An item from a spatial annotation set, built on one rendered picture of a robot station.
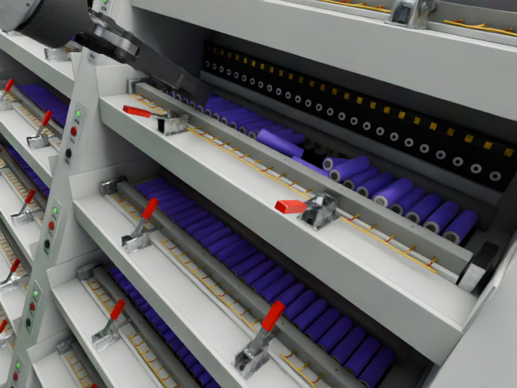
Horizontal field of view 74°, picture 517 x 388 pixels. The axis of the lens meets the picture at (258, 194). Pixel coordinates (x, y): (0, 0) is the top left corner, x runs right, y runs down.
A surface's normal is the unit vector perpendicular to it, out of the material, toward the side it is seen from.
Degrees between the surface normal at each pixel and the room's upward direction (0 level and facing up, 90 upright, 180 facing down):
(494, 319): 90
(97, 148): 90
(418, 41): 110
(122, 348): 20
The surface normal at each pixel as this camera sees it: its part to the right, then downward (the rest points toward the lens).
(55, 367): 0.14, -0.84
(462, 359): -0.60, -0.01
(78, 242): 0.71, 0.45
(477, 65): -0.69, 0.30
